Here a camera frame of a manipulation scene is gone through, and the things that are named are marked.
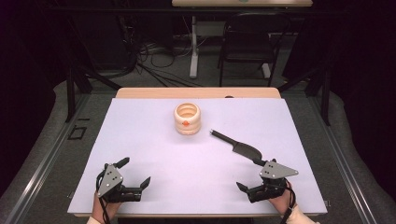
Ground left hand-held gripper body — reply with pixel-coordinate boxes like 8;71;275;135
96;163;144;203

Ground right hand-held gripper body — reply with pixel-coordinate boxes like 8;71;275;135
247;160;300;204

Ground black spatula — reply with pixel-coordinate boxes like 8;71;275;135
209;129;264;162

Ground cream ribbed utensil holder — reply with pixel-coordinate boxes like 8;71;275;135
173;102;202;136

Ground person's right hand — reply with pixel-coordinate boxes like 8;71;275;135
268;180;297;217

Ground person's left hand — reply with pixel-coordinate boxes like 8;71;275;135
91;191;121;224

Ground white table mat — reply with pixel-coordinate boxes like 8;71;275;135
66;97;329;217

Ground wooden table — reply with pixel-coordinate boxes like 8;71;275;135
73;87;322;218

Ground black folding chair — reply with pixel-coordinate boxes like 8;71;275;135
217;12;292;89

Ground white-legged desk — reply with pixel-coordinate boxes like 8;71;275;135
171;0;314;79

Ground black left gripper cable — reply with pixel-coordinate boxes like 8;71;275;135
95;172;112;224

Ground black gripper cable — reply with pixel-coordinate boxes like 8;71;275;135
279;180;297;224
95;172;112;224

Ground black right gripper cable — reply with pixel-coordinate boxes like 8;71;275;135
279;180;297;224

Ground aluminium floor rail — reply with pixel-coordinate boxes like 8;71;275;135
307;92;378;224
2;92;92;224

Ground black frame post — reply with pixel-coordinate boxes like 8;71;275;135
64;66;77;123

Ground bundle of floor cables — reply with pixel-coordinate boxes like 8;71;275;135
122;36;204;89

